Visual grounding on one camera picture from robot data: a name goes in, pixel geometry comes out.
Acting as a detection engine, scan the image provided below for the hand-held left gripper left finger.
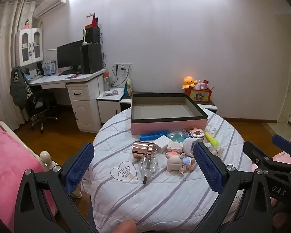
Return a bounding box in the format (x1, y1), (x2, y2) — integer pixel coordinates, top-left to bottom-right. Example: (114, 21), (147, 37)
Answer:
(14, 142), (97, 233)

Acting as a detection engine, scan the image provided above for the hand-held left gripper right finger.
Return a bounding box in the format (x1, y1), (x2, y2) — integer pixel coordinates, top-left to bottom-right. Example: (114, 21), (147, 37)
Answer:
(193, 141), (273, 233)

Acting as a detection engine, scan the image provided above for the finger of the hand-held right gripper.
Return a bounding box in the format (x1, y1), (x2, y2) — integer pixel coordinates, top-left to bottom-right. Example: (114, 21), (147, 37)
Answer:
(242, 141), (291, 173)
(272, 134), (291, 166)

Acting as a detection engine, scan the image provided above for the yellow tube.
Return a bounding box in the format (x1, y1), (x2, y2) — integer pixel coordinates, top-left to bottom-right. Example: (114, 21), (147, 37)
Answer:
(204, 131), (220, 147)

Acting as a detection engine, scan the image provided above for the big-headed doll figure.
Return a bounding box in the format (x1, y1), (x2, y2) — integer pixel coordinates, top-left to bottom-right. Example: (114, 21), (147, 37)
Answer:
(166, 155), (196, 173)

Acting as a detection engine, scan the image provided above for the pink building block toy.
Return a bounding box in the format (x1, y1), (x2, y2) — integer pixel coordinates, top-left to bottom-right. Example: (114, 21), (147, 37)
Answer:
(188, 127), (206, 140)

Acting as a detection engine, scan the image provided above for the white block figure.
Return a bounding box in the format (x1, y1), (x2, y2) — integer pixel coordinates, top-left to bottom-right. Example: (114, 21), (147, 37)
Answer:
(167, 142), (185, 152)

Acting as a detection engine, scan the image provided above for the teal round clear container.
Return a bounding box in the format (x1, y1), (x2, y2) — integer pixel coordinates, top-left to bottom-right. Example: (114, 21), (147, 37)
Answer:
(167, 130), (188, 143)

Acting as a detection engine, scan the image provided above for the white charger adapter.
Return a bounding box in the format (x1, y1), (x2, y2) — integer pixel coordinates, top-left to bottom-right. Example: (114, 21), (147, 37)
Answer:
(152, 136), (170, 154)

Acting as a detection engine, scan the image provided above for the clear glass bottle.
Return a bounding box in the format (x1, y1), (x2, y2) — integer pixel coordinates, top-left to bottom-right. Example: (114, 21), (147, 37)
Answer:
(139, 156), (159, 184)

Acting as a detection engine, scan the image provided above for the pink and black box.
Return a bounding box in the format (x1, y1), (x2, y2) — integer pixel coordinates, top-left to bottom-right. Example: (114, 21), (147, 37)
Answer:
(130, 93), (208, 135)

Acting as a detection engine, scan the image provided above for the blue ribbed plastic bar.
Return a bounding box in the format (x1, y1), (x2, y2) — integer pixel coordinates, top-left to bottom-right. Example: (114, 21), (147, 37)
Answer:
(139, 130), (170, 141)

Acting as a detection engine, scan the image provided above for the rose gold cylinder jar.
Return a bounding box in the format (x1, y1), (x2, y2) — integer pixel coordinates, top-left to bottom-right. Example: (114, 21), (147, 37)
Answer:
(132, 141), (158, 159)

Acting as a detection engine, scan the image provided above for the person's right hand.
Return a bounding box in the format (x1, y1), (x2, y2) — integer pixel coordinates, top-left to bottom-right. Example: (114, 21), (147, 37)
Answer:
(270, 196), (291, 225)

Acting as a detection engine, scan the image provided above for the person's left hand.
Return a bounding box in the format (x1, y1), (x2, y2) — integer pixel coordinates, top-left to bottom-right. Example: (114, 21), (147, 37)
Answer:
(111, 220), (137, 233)

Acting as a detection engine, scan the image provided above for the pink floor mat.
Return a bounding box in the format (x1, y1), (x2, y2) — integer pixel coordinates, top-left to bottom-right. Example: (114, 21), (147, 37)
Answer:
(273, 150), (291, 163)

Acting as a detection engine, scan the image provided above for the white desk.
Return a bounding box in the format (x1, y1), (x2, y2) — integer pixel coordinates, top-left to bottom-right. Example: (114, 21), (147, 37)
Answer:
(27, 69), (106, 134)

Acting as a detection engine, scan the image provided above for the round table with striped cloth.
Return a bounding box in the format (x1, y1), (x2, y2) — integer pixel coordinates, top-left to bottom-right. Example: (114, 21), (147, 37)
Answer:
(84, 107), (253, 233)

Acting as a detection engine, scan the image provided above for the low black-topped bench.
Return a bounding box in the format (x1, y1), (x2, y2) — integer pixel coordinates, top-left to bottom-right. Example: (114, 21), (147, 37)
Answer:
(120, 92), (218, 114)

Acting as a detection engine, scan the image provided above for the white nightstand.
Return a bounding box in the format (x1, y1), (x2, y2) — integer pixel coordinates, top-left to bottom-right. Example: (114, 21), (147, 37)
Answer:
(96, 87), (131, 126)

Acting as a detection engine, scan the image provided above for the pink blanket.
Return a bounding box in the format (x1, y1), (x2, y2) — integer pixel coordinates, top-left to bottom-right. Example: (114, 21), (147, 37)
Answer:
(0, 116), (57, 224)

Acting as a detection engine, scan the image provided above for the red storage box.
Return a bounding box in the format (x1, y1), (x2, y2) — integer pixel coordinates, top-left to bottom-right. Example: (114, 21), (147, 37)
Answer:
(184, 88), (212, 103)

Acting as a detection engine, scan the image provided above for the black office chair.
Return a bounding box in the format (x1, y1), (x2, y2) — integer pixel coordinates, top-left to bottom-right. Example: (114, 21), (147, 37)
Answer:
(24, 90), (59, 134)

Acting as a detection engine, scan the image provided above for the orange octopus plush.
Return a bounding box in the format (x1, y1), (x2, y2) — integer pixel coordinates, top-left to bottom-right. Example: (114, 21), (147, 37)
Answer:
(181, 76), (201, 89)

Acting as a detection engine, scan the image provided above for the clear bottle with red cap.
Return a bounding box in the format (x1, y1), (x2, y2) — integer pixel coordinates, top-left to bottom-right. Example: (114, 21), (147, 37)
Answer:
(104, 71), (111, 91)

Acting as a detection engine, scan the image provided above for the yellow and blue snack bag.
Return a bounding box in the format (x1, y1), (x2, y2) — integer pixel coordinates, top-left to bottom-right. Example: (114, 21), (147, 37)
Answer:
(124, 78), (134, 97)

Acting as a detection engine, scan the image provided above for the grey patterned jacket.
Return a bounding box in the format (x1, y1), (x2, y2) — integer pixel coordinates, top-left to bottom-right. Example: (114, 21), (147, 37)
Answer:
(10, 66), (34, 110)

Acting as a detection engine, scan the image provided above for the blue and white carton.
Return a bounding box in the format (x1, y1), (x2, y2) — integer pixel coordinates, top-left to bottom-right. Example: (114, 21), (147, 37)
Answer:
(44, 61), (56, 76)

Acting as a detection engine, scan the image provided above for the black computer tower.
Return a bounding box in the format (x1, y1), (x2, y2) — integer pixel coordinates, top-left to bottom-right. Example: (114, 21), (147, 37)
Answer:
(82, 44), (103, 74)

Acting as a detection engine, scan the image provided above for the black computer monitor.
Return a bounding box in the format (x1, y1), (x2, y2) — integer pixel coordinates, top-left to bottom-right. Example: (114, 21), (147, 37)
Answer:
(57, 40), (85, 72)

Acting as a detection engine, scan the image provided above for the white hutch cabinet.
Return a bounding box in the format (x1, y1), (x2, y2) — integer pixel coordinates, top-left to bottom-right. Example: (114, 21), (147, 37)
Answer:
(15, 28), (44, 66)

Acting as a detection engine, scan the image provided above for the beige curtain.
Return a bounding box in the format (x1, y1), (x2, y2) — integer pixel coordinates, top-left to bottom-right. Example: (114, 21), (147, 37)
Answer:
(0, 0), (37, 131)

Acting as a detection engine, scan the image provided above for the white air conditioner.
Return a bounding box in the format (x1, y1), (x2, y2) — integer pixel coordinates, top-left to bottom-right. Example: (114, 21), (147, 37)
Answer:
(33, 0), (69, 18)

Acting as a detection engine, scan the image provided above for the white bed frame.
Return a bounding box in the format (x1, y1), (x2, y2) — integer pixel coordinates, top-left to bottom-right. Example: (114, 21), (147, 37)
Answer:
(0, 119), (83, 199)

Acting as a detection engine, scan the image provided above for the black power cable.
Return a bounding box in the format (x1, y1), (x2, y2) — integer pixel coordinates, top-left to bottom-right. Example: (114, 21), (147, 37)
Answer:
(111, 65), (129, 88)

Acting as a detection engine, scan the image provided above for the white wall outlet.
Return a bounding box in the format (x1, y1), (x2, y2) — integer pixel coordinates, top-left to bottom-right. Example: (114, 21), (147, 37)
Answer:
(114, 63), (133, 71)

